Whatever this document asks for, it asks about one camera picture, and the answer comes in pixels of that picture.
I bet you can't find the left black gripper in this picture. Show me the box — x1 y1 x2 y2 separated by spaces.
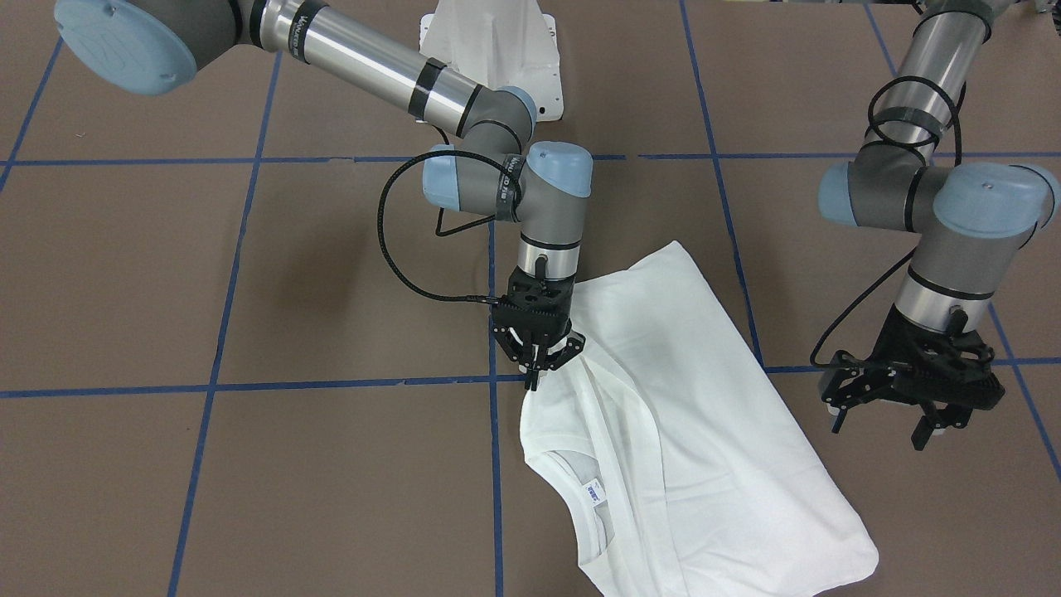
820 306 1005 451

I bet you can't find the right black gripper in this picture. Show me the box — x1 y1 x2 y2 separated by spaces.
490 267 586 391

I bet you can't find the white long-sleeve printed shirt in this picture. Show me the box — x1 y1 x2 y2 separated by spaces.
520 241 879 596

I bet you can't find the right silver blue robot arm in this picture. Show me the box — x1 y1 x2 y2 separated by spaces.
53 1 594 391

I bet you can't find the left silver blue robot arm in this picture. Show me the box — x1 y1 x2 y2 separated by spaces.
810 1 1059 450

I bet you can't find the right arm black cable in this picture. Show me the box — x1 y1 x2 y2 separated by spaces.
378 143 508 304

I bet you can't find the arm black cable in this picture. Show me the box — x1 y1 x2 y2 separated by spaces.
808 75 964 370
378 143 508 304

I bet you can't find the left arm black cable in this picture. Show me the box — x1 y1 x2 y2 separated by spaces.
808 75 964 370

